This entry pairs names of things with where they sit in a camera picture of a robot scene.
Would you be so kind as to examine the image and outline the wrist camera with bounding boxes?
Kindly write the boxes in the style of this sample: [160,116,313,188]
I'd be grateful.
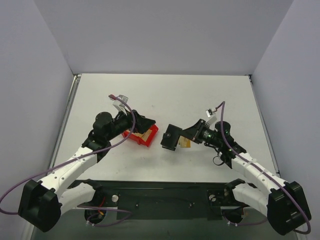
[108,94,129,115]
[205,108,217,127]

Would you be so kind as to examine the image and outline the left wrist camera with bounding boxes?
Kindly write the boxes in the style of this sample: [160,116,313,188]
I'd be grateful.
[108,94,129,115]

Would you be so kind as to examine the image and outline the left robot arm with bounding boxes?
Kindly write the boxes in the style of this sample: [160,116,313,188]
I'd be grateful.
[18,110,156,232]

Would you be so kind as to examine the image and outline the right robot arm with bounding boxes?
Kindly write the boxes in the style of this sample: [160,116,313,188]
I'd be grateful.
[181,119,311,236]

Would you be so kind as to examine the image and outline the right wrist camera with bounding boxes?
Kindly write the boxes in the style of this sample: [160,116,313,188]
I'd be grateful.
[205,108,217,127]

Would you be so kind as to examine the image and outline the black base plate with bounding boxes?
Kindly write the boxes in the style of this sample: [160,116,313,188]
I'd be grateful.
[69,179,246,223]

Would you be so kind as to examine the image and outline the black card holder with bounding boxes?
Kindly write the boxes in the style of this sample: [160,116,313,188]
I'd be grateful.
[160,124,182,151]

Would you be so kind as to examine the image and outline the red plastic bin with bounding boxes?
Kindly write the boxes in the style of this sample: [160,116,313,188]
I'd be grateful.
[129,124,159,148]

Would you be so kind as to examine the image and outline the gold card front up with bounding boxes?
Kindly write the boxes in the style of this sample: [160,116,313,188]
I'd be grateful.
[178,136,191,148]

